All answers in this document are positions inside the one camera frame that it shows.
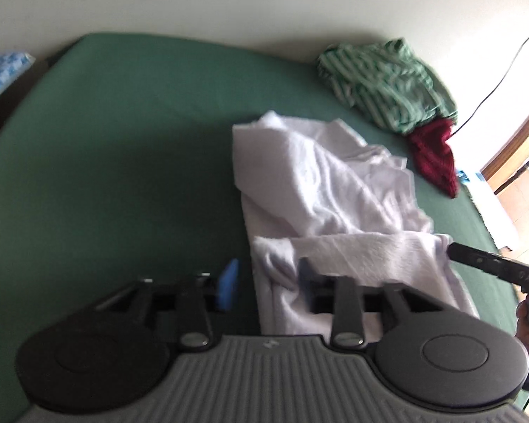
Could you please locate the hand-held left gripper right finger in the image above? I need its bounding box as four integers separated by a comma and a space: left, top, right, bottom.
297, 258, 437, 353

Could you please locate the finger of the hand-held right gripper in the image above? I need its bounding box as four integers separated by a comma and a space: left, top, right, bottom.
448, 241, 507, 282

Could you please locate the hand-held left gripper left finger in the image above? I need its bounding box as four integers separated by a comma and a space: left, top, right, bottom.
95, 258, 241, 353

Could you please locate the white shirt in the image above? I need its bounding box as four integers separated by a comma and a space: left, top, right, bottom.
231, 110, 481, 340

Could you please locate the person's right hand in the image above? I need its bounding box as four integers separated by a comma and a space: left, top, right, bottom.
515, 301, 529, 362

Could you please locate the dark red garment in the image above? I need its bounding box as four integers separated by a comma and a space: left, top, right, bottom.
408, 119, 460, 199

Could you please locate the green table cloth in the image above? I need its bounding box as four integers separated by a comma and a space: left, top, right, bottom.
0, 32, 529, 423

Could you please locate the green striped shirt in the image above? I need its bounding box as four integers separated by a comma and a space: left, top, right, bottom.
315, 39, 459, 136

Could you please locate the blue floral cloth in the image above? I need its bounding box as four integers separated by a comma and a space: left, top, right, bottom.
0, 52, 36, 109

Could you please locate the wooden door frame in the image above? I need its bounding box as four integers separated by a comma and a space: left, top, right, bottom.
480, 96, 529, 195

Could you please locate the black wall cable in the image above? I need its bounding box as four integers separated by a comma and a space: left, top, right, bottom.
452, 18, 529, 138

